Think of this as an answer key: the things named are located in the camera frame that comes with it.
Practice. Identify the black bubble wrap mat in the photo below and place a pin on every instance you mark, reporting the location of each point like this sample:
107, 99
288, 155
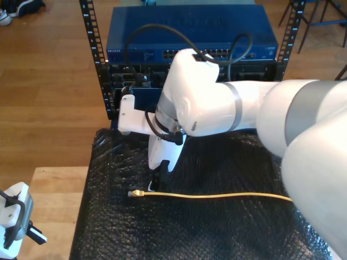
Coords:
189, 230

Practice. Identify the dark metal chair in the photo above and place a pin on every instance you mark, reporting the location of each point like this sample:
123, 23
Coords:
341, 73

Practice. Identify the dark blue base panel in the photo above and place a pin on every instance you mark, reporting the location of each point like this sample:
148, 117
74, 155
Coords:
114, 124

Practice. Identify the blue network switch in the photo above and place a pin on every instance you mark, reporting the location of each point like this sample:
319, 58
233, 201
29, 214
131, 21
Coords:
189, 16

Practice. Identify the white shoe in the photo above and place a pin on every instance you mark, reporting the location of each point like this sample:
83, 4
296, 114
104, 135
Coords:
4, 17

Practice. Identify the dark blue shoe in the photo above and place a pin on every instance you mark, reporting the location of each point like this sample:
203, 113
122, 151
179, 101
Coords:
27, 6

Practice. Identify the black rack server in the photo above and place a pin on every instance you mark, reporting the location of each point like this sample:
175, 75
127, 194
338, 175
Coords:
249, 73

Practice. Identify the dark metal stool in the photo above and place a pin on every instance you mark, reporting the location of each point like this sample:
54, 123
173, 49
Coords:
325, 24

